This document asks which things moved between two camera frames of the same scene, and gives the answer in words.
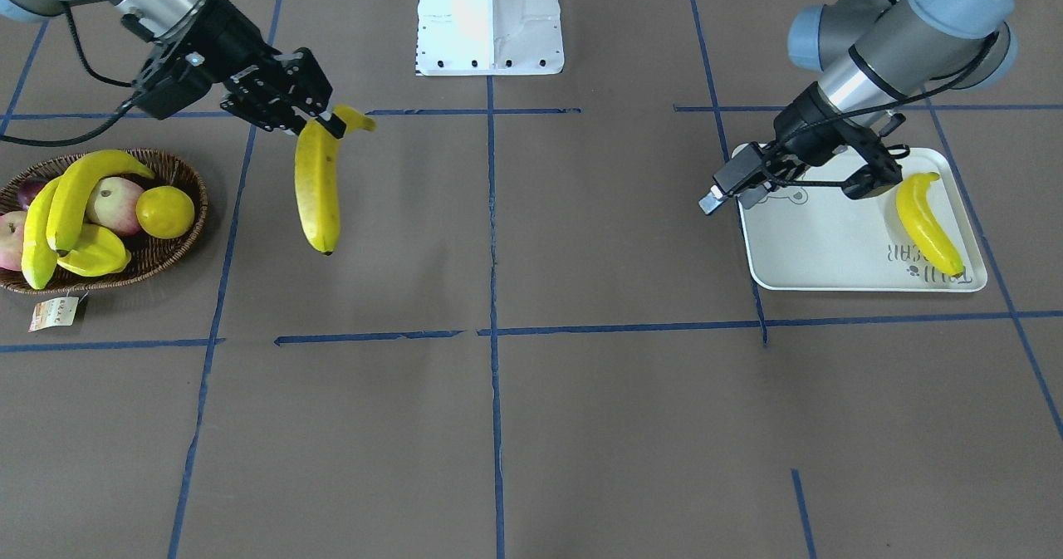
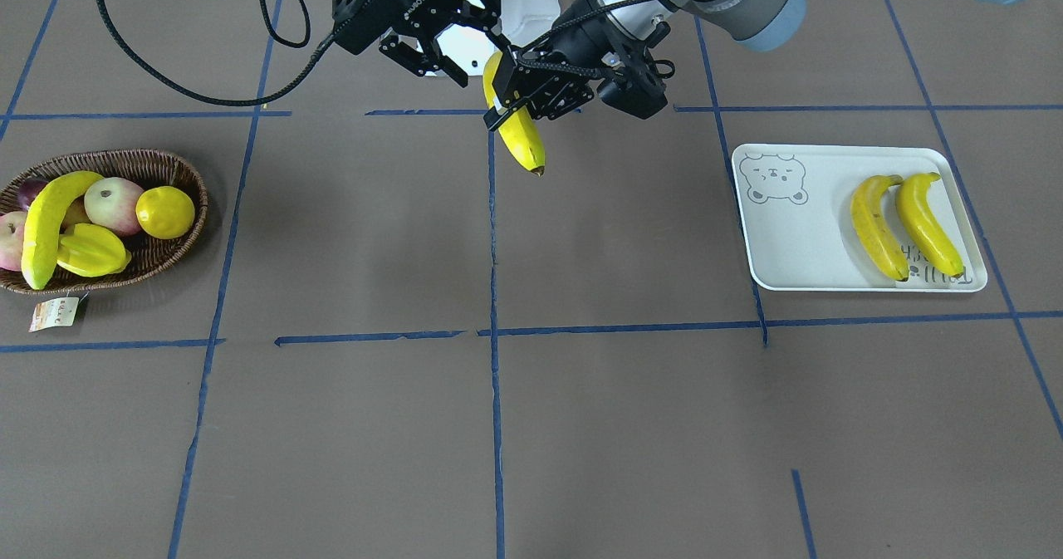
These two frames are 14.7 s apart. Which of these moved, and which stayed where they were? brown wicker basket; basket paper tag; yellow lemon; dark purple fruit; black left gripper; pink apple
Moved: black left gripper
Stayed: dark purple fruit; brown wicker basket; pink apple; basket paper tag; yellow lemon
